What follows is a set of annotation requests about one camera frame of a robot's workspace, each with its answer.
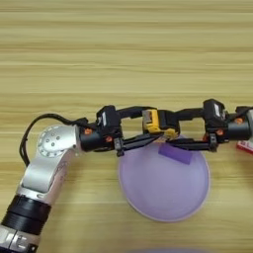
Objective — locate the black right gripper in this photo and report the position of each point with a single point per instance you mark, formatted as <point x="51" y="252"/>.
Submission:
<point x="234" y="130"/>

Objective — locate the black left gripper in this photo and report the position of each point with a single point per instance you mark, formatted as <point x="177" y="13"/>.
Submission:
<point x="95" y="140"/>

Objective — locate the yellow black tape measure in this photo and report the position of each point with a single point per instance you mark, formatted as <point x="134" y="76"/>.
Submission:
<point x="156" y="123"/>

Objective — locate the white red card box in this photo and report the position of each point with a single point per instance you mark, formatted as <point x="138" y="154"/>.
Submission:
<point x="246" y="147"/>

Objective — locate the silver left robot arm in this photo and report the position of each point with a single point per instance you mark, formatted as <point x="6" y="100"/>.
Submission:
<point x="46" y="164"/>

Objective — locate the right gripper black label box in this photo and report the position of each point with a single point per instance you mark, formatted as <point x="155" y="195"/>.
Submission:
<point x="214" y="111"/>

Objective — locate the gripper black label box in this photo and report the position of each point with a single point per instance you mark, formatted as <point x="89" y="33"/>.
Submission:
<point x="214" y="111"/>
<point x="107" y="118"/>

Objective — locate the purple rectangular block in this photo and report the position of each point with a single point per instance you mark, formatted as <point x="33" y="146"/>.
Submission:
<point x="176" y="154"/>

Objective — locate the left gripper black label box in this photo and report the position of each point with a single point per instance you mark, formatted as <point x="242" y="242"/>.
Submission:
<point x="107" y="118"/>

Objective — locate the purple round plate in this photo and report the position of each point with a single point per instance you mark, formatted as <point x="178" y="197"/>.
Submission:
<point x="164" y="191"/>

